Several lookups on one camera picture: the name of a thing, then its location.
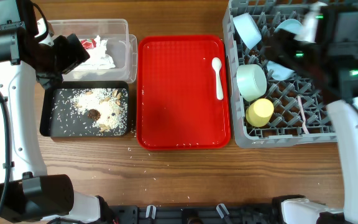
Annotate red snack wrapper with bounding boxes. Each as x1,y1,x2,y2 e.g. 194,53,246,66
80,39,96,50

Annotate white napkin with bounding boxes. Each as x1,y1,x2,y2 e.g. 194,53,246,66
75,35,116,70

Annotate light blue plate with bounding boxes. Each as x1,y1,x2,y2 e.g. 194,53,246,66
267,19,303,81

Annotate rice and food scraps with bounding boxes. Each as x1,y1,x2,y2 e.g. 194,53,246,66
49,88,129,137

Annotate green bowl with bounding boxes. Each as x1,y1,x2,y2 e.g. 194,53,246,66
236,64,267,102

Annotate light blue bowl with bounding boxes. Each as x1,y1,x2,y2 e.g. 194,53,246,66
233,13,262,49

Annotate white plastic fork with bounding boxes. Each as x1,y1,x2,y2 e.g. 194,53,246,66
296,95,309,134

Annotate yellow cup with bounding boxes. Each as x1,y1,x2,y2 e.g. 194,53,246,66
246,98,274,128

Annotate white plastic spoon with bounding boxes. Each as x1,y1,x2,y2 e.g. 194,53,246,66
211,57,224,100

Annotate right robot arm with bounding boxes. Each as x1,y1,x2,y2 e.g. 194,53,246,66
265,2,358,223

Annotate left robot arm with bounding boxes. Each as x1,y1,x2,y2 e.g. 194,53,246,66
0,0,116,223

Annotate clear plastic waste bin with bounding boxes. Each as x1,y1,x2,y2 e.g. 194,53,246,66
49,19,137,83

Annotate black waste tray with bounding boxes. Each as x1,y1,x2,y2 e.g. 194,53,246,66
40,81,132,138

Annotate grey dishwasher rack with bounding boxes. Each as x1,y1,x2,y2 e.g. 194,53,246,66
223,1,358,148

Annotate red serving tray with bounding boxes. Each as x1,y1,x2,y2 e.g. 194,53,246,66
136,35,231,151

